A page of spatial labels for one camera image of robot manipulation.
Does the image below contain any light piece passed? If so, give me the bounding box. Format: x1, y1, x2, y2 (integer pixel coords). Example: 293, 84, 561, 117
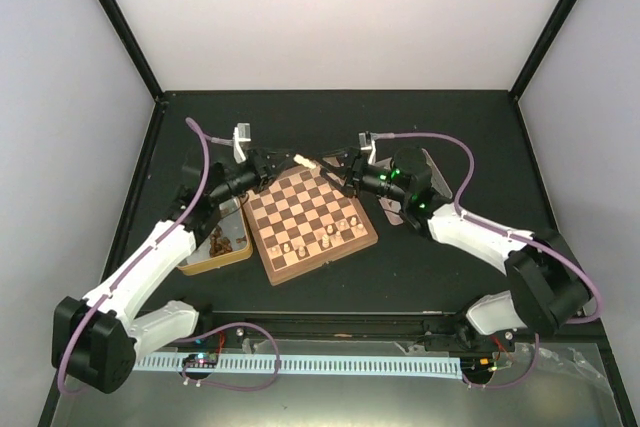
293, 154, 317, 169

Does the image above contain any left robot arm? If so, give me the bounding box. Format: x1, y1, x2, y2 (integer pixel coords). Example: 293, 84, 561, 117
52, 148, 294, 393

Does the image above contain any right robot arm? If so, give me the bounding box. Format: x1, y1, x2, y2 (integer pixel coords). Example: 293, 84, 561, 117
319, 148, 593, 350

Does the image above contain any wooden chess board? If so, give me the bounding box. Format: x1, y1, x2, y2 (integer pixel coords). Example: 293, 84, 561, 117
243, 165, 378, 286

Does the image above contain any dark chess pieces pile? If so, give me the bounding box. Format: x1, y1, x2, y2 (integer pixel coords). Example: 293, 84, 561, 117
209, 225, 247, 258

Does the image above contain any left circuit board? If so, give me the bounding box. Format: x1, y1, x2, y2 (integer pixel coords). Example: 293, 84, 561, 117
183, 353, 219, 369

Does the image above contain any circuit board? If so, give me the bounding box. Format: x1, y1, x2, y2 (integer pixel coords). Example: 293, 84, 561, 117
183, 353, 219, 369
460, 354, 514, 374

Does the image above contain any right circuit board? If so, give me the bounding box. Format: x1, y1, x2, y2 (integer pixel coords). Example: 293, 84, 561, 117
460, 354, 514, 374

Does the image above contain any silver pink tin tray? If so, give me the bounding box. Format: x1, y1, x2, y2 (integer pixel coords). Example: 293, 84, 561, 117
379, 147, 453, 228

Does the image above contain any gold tin tray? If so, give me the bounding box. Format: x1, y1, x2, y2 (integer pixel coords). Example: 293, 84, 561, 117
178, 195, 253, 276

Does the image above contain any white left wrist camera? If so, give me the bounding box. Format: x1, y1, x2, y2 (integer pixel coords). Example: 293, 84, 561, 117
232, 123, 251, 164

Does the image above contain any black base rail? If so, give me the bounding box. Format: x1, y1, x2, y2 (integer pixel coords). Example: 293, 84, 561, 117
159, 314, 516, 348

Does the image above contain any white slotted cable duct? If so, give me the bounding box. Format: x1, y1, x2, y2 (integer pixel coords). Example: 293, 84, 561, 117
134, 352, 463, 380

